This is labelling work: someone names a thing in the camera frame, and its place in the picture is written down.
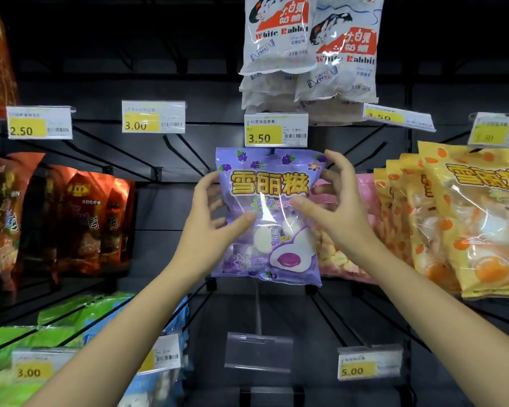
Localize person's right forearm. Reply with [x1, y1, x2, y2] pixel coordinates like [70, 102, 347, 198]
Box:
[364, 243, 509, 407]

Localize person's left hand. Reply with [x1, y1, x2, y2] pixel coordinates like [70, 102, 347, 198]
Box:
[171, 171, 258, 279]

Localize orange red packet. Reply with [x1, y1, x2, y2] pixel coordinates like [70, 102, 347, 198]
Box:
[0, 151, 46, 293]

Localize person's right hand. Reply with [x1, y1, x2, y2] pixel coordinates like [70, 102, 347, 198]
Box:
[290, 149, 385, 261]

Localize bunch of dark red packets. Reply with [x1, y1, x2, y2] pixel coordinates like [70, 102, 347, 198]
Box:
[21, 164, 137, 284]

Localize purple marshmallow packets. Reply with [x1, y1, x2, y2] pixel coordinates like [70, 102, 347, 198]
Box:
[211, 147, 328, 288]

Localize pink marshmallow packet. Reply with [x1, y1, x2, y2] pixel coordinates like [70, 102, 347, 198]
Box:
[308, 173, 382, 285]

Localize person's left forearm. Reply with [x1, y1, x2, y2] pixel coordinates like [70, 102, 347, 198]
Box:
[23, 260, 206, 407]

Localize green yellow packet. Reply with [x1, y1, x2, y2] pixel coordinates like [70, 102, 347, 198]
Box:
[0, 291, 136, 407]

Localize blue white packet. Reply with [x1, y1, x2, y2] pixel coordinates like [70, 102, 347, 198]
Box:
[83, 295, 192, 407]

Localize dark grey hook shelf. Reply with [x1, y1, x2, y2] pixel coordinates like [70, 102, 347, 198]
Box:
[0, 0, 509, 407]

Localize bunch of white candy bags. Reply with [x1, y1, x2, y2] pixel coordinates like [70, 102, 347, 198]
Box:
[239, 0, 386, 127]

